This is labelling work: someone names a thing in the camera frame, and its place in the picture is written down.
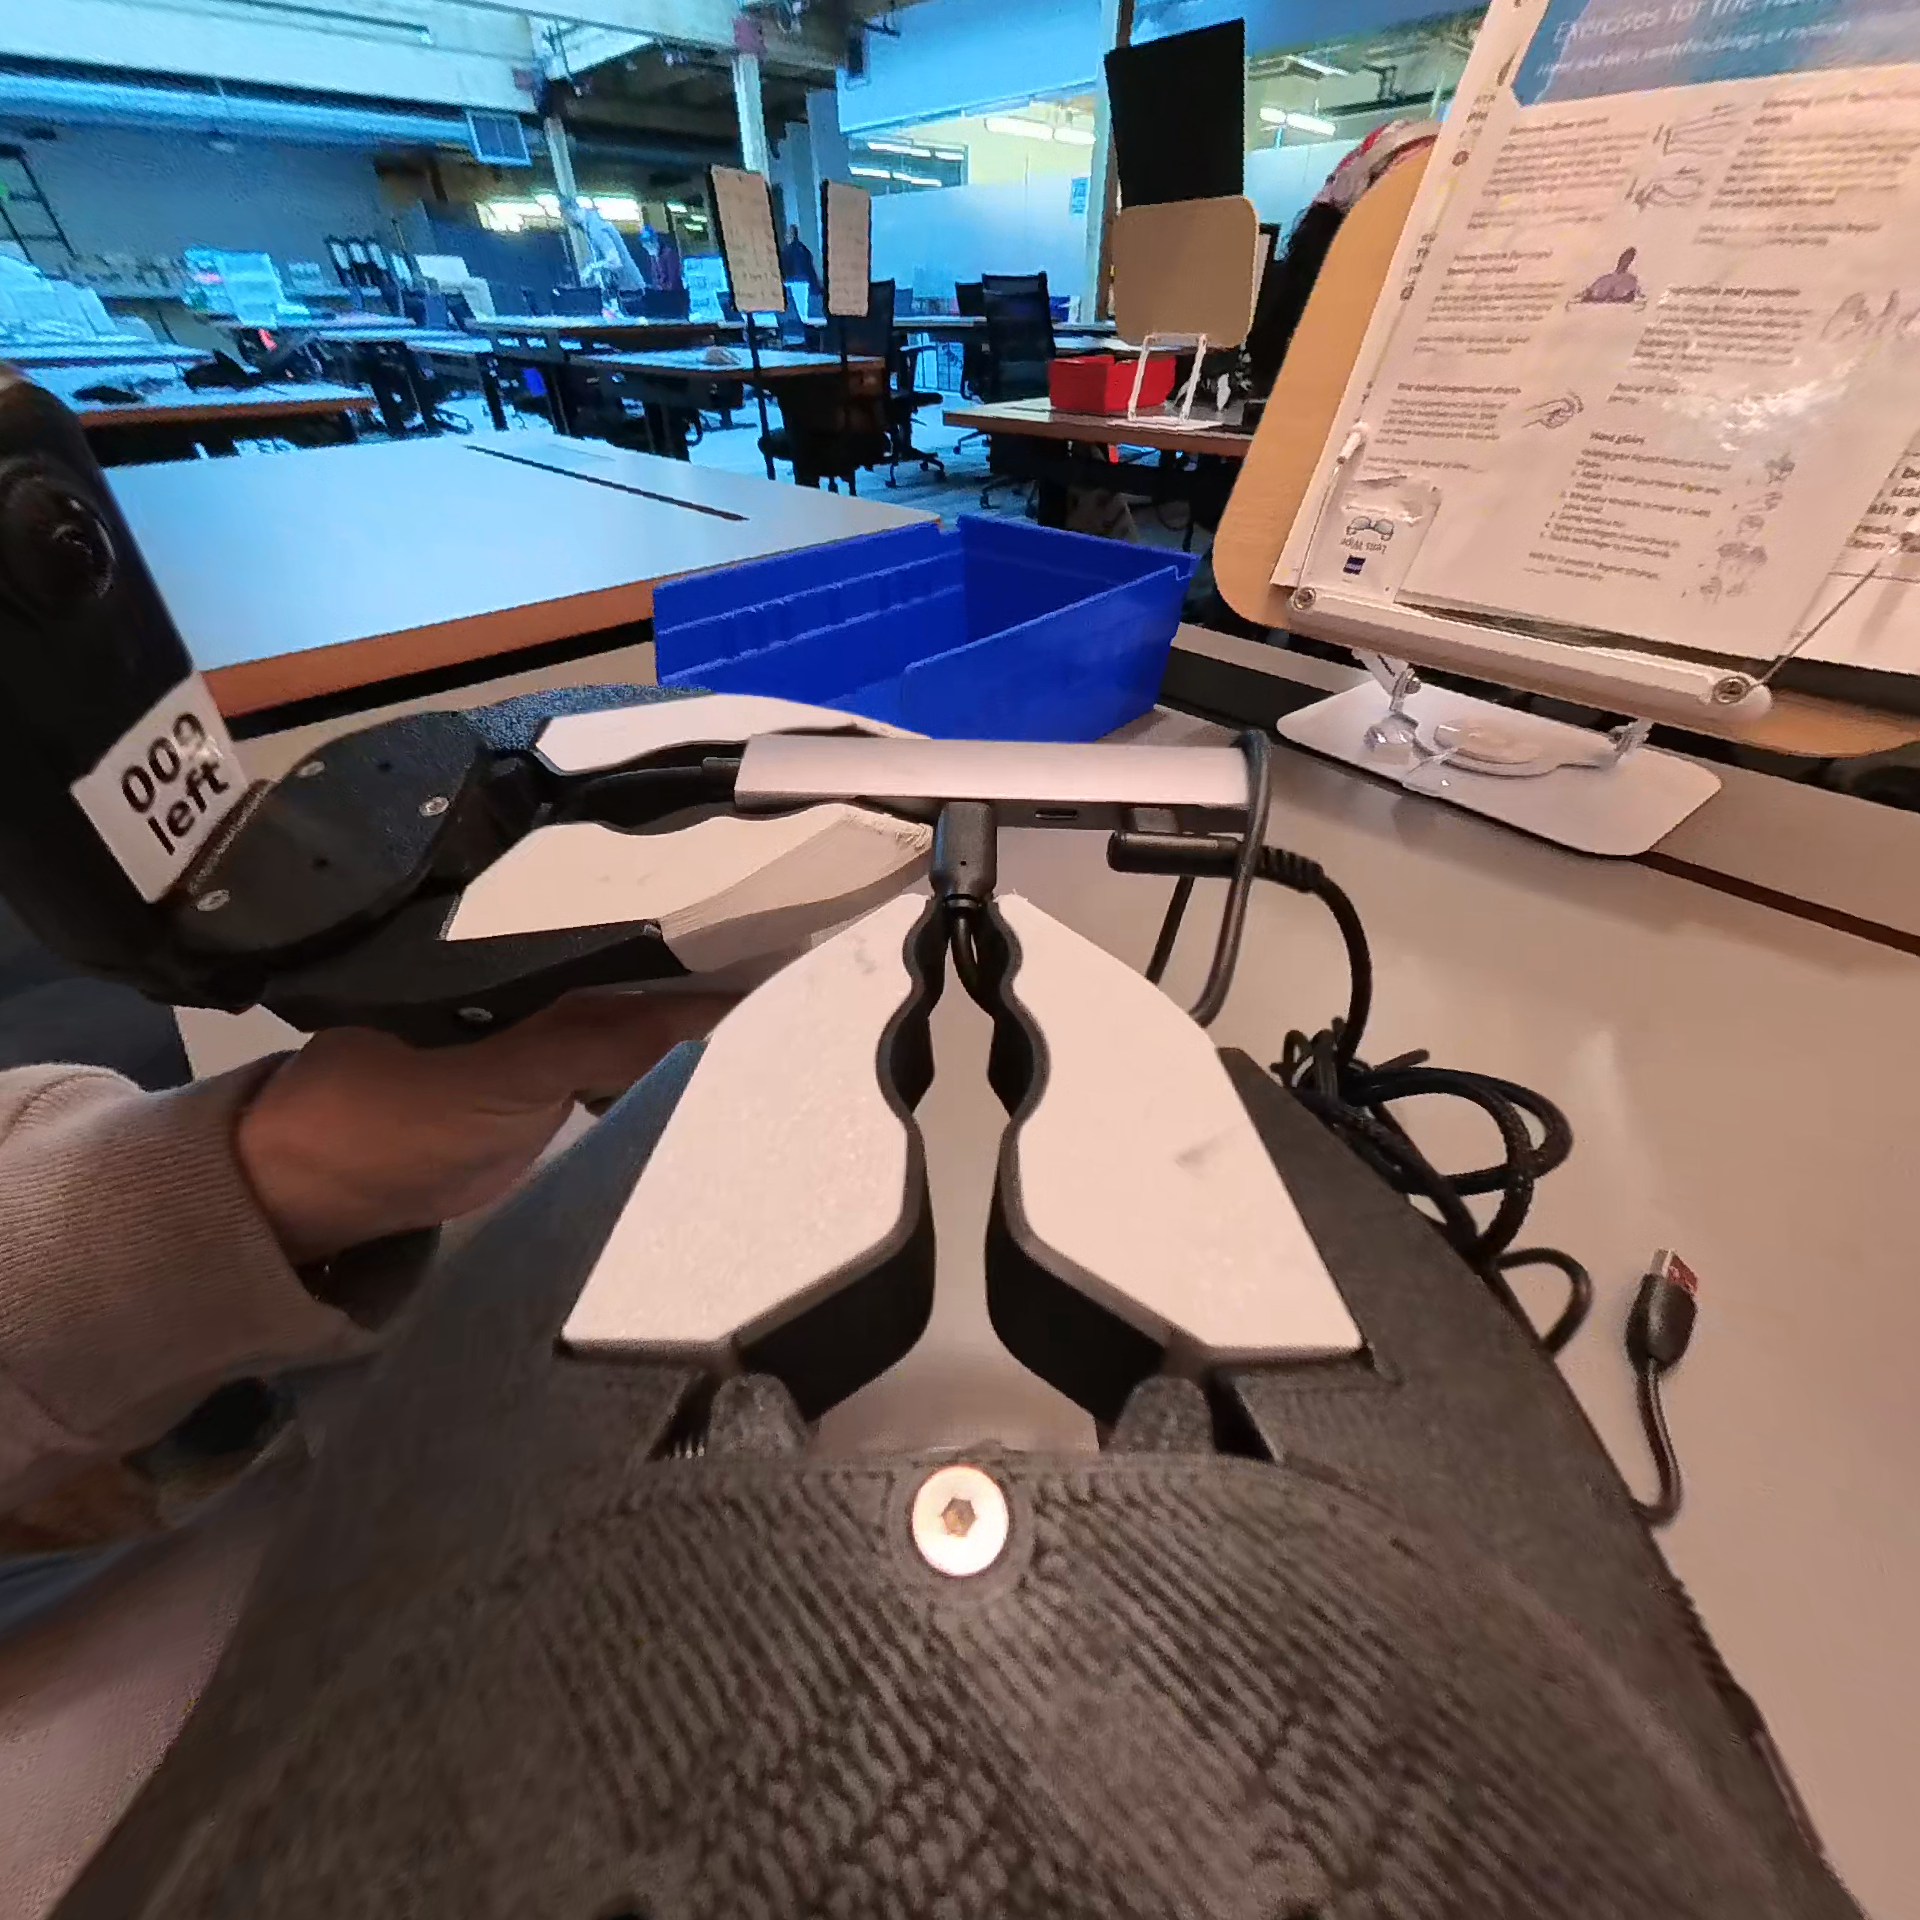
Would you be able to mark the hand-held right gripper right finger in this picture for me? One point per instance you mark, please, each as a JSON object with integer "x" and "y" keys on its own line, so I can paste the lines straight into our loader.
{"x": 1184, "y": 1185}

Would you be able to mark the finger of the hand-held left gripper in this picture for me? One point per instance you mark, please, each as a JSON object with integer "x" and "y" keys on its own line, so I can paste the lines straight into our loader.
{"x": 660, "y": 732}
{"x": 630, "y": 885}

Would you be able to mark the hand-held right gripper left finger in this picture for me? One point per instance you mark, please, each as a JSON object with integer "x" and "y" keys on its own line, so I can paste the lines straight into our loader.
{"x": 750, "y": 1185}

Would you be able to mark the grey usb hub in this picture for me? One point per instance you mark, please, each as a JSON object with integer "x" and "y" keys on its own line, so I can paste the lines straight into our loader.
{"x": 974, "y": 772}

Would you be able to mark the person's left hand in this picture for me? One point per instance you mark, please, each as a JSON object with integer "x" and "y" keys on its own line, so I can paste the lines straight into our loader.
{"x": 421, "y": 1118}

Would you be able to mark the white desk wooden edge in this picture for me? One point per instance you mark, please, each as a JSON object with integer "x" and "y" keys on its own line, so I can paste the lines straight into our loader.
{"x": 450, "y": 555}

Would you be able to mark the blue storage bin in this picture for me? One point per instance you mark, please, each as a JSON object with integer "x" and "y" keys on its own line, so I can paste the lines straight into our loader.
{"x": 1050, "y": 661}

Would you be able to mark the wooden document stand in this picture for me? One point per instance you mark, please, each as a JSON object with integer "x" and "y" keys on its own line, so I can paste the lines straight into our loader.
{"x": 747, "y": 240}
{"x": 849, "y": 249}
{"x": 1291, "y": 584}
{"x": 1184, "y": 270}

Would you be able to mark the black office chair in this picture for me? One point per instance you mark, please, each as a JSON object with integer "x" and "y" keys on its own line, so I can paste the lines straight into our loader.
{"x": 1016, "y": 339}

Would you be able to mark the wooden top desk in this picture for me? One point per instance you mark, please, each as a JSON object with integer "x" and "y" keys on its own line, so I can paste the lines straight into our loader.
{"x": 1110, "y": 435}

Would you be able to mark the red storage bin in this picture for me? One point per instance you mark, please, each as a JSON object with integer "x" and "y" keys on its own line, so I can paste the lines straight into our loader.
{"x": 1095, "y": 387}

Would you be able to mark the black rectangular panel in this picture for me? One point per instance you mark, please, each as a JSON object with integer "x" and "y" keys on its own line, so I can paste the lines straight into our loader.
{"x": 1179, "y": 113}

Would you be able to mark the printed instruction sheets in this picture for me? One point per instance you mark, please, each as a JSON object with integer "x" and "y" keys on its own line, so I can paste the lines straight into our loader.
{"x": 1620, "y": 374}

